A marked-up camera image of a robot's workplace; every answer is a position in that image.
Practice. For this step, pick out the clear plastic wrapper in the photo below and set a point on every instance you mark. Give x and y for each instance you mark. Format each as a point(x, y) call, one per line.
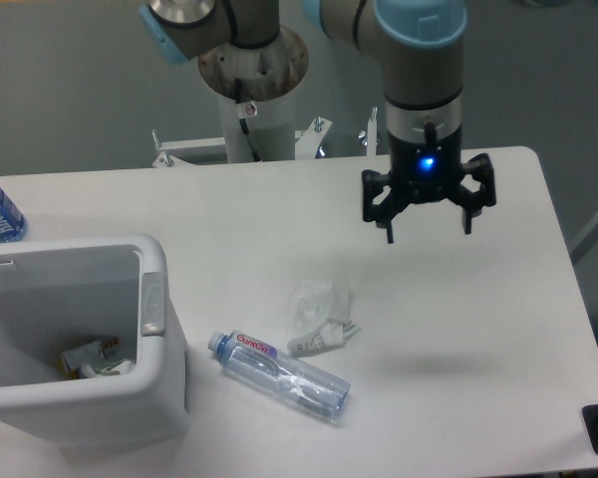
point(319, 318)

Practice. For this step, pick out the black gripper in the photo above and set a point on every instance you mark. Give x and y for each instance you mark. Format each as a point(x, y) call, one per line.
point(419, 175)

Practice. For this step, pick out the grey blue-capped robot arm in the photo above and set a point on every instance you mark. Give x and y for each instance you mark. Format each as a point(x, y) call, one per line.
point(417, 44)

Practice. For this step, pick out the clear Ganten water bottle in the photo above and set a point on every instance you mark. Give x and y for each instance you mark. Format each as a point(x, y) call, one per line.
point(289, 379)

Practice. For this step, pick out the trash inside can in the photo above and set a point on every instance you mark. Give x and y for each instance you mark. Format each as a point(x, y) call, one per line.
point(98, 358)

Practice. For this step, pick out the white plastic trash can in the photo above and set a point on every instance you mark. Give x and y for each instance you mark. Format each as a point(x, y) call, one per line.
point(57, 295)

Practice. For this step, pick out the white metal base frame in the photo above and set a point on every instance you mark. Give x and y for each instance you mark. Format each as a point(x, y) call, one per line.
point(249, 136)

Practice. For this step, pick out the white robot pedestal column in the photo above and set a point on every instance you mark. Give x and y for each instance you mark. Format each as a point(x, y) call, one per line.
point(270, 76)

